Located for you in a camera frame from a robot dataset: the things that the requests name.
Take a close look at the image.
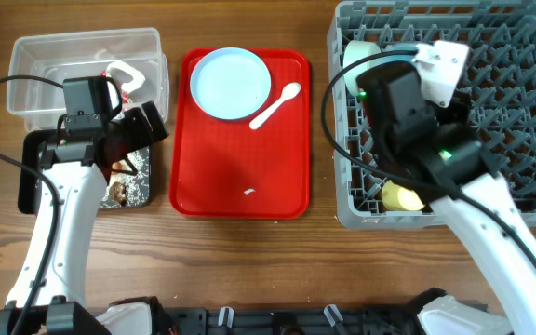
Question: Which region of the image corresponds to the light blue plate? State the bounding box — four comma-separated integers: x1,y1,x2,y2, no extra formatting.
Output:
190,47,272,120

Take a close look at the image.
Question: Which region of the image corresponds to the spilled rice pile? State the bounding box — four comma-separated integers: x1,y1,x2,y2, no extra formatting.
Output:
100,147,151,209

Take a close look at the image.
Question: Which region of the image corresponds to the orange carrot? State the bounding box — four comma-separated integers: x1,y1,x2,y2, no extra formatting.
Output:
112,161,125,173

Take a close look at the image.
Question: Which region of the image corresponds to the grey dishwasher rack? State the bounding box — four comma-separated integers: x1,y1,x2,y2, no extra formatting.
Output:
327,1,536,229

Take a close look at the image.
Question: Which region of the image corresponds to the black tray bin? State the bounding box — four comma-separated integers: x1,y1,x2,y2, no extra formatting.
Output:
17,128,154,216

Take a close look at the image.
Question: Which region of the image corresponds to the dark food scrap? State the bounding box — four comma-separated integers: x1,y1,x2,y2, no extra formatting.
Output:
108,181,127,206

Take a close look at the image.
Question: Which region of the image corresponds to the green bowl with rice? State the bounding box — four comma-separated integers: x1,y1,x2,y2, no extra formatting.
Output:
342,41,381,97

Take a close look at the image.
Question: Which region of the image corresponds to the yellow plastic cup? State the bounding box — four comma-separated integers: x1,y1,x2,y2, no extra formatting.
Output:
381,181,425,211

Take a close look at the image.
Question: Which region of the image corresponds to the light blue bowl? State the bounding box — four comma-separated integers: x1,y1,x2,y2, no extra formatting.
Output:
384,43,419,56

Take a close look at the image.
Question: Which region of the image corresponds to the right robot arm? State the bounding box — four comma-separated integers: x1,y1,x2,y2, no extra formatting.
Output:
356,61,536,334

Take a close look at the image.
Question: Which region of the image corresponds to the clear plastic bin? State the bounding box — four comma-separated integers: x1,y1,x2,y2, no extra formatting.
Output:
7,28,169,132

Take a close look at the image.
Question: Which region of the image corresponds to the white plastic spoon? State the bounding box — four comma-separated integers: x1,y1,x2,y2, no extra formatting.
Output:
248,82,302,130

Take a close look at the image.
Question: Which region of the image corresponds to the red serving tray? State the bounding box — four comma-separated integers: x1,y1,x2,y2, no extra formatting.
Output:
168,48,311,220

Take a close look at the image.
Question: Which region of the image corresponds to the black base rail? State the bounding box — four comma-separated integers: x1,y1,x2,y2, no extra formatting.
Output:
150,304,424,335

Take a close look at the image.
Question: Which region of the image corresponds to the red snack wrapper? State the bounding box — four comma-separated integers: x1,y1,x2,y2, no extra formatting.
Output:
100,70,133,104

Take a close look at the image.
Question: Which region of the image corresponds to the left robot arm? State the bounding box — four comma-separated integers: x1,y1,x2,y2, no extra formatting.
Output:
0,102,172,334

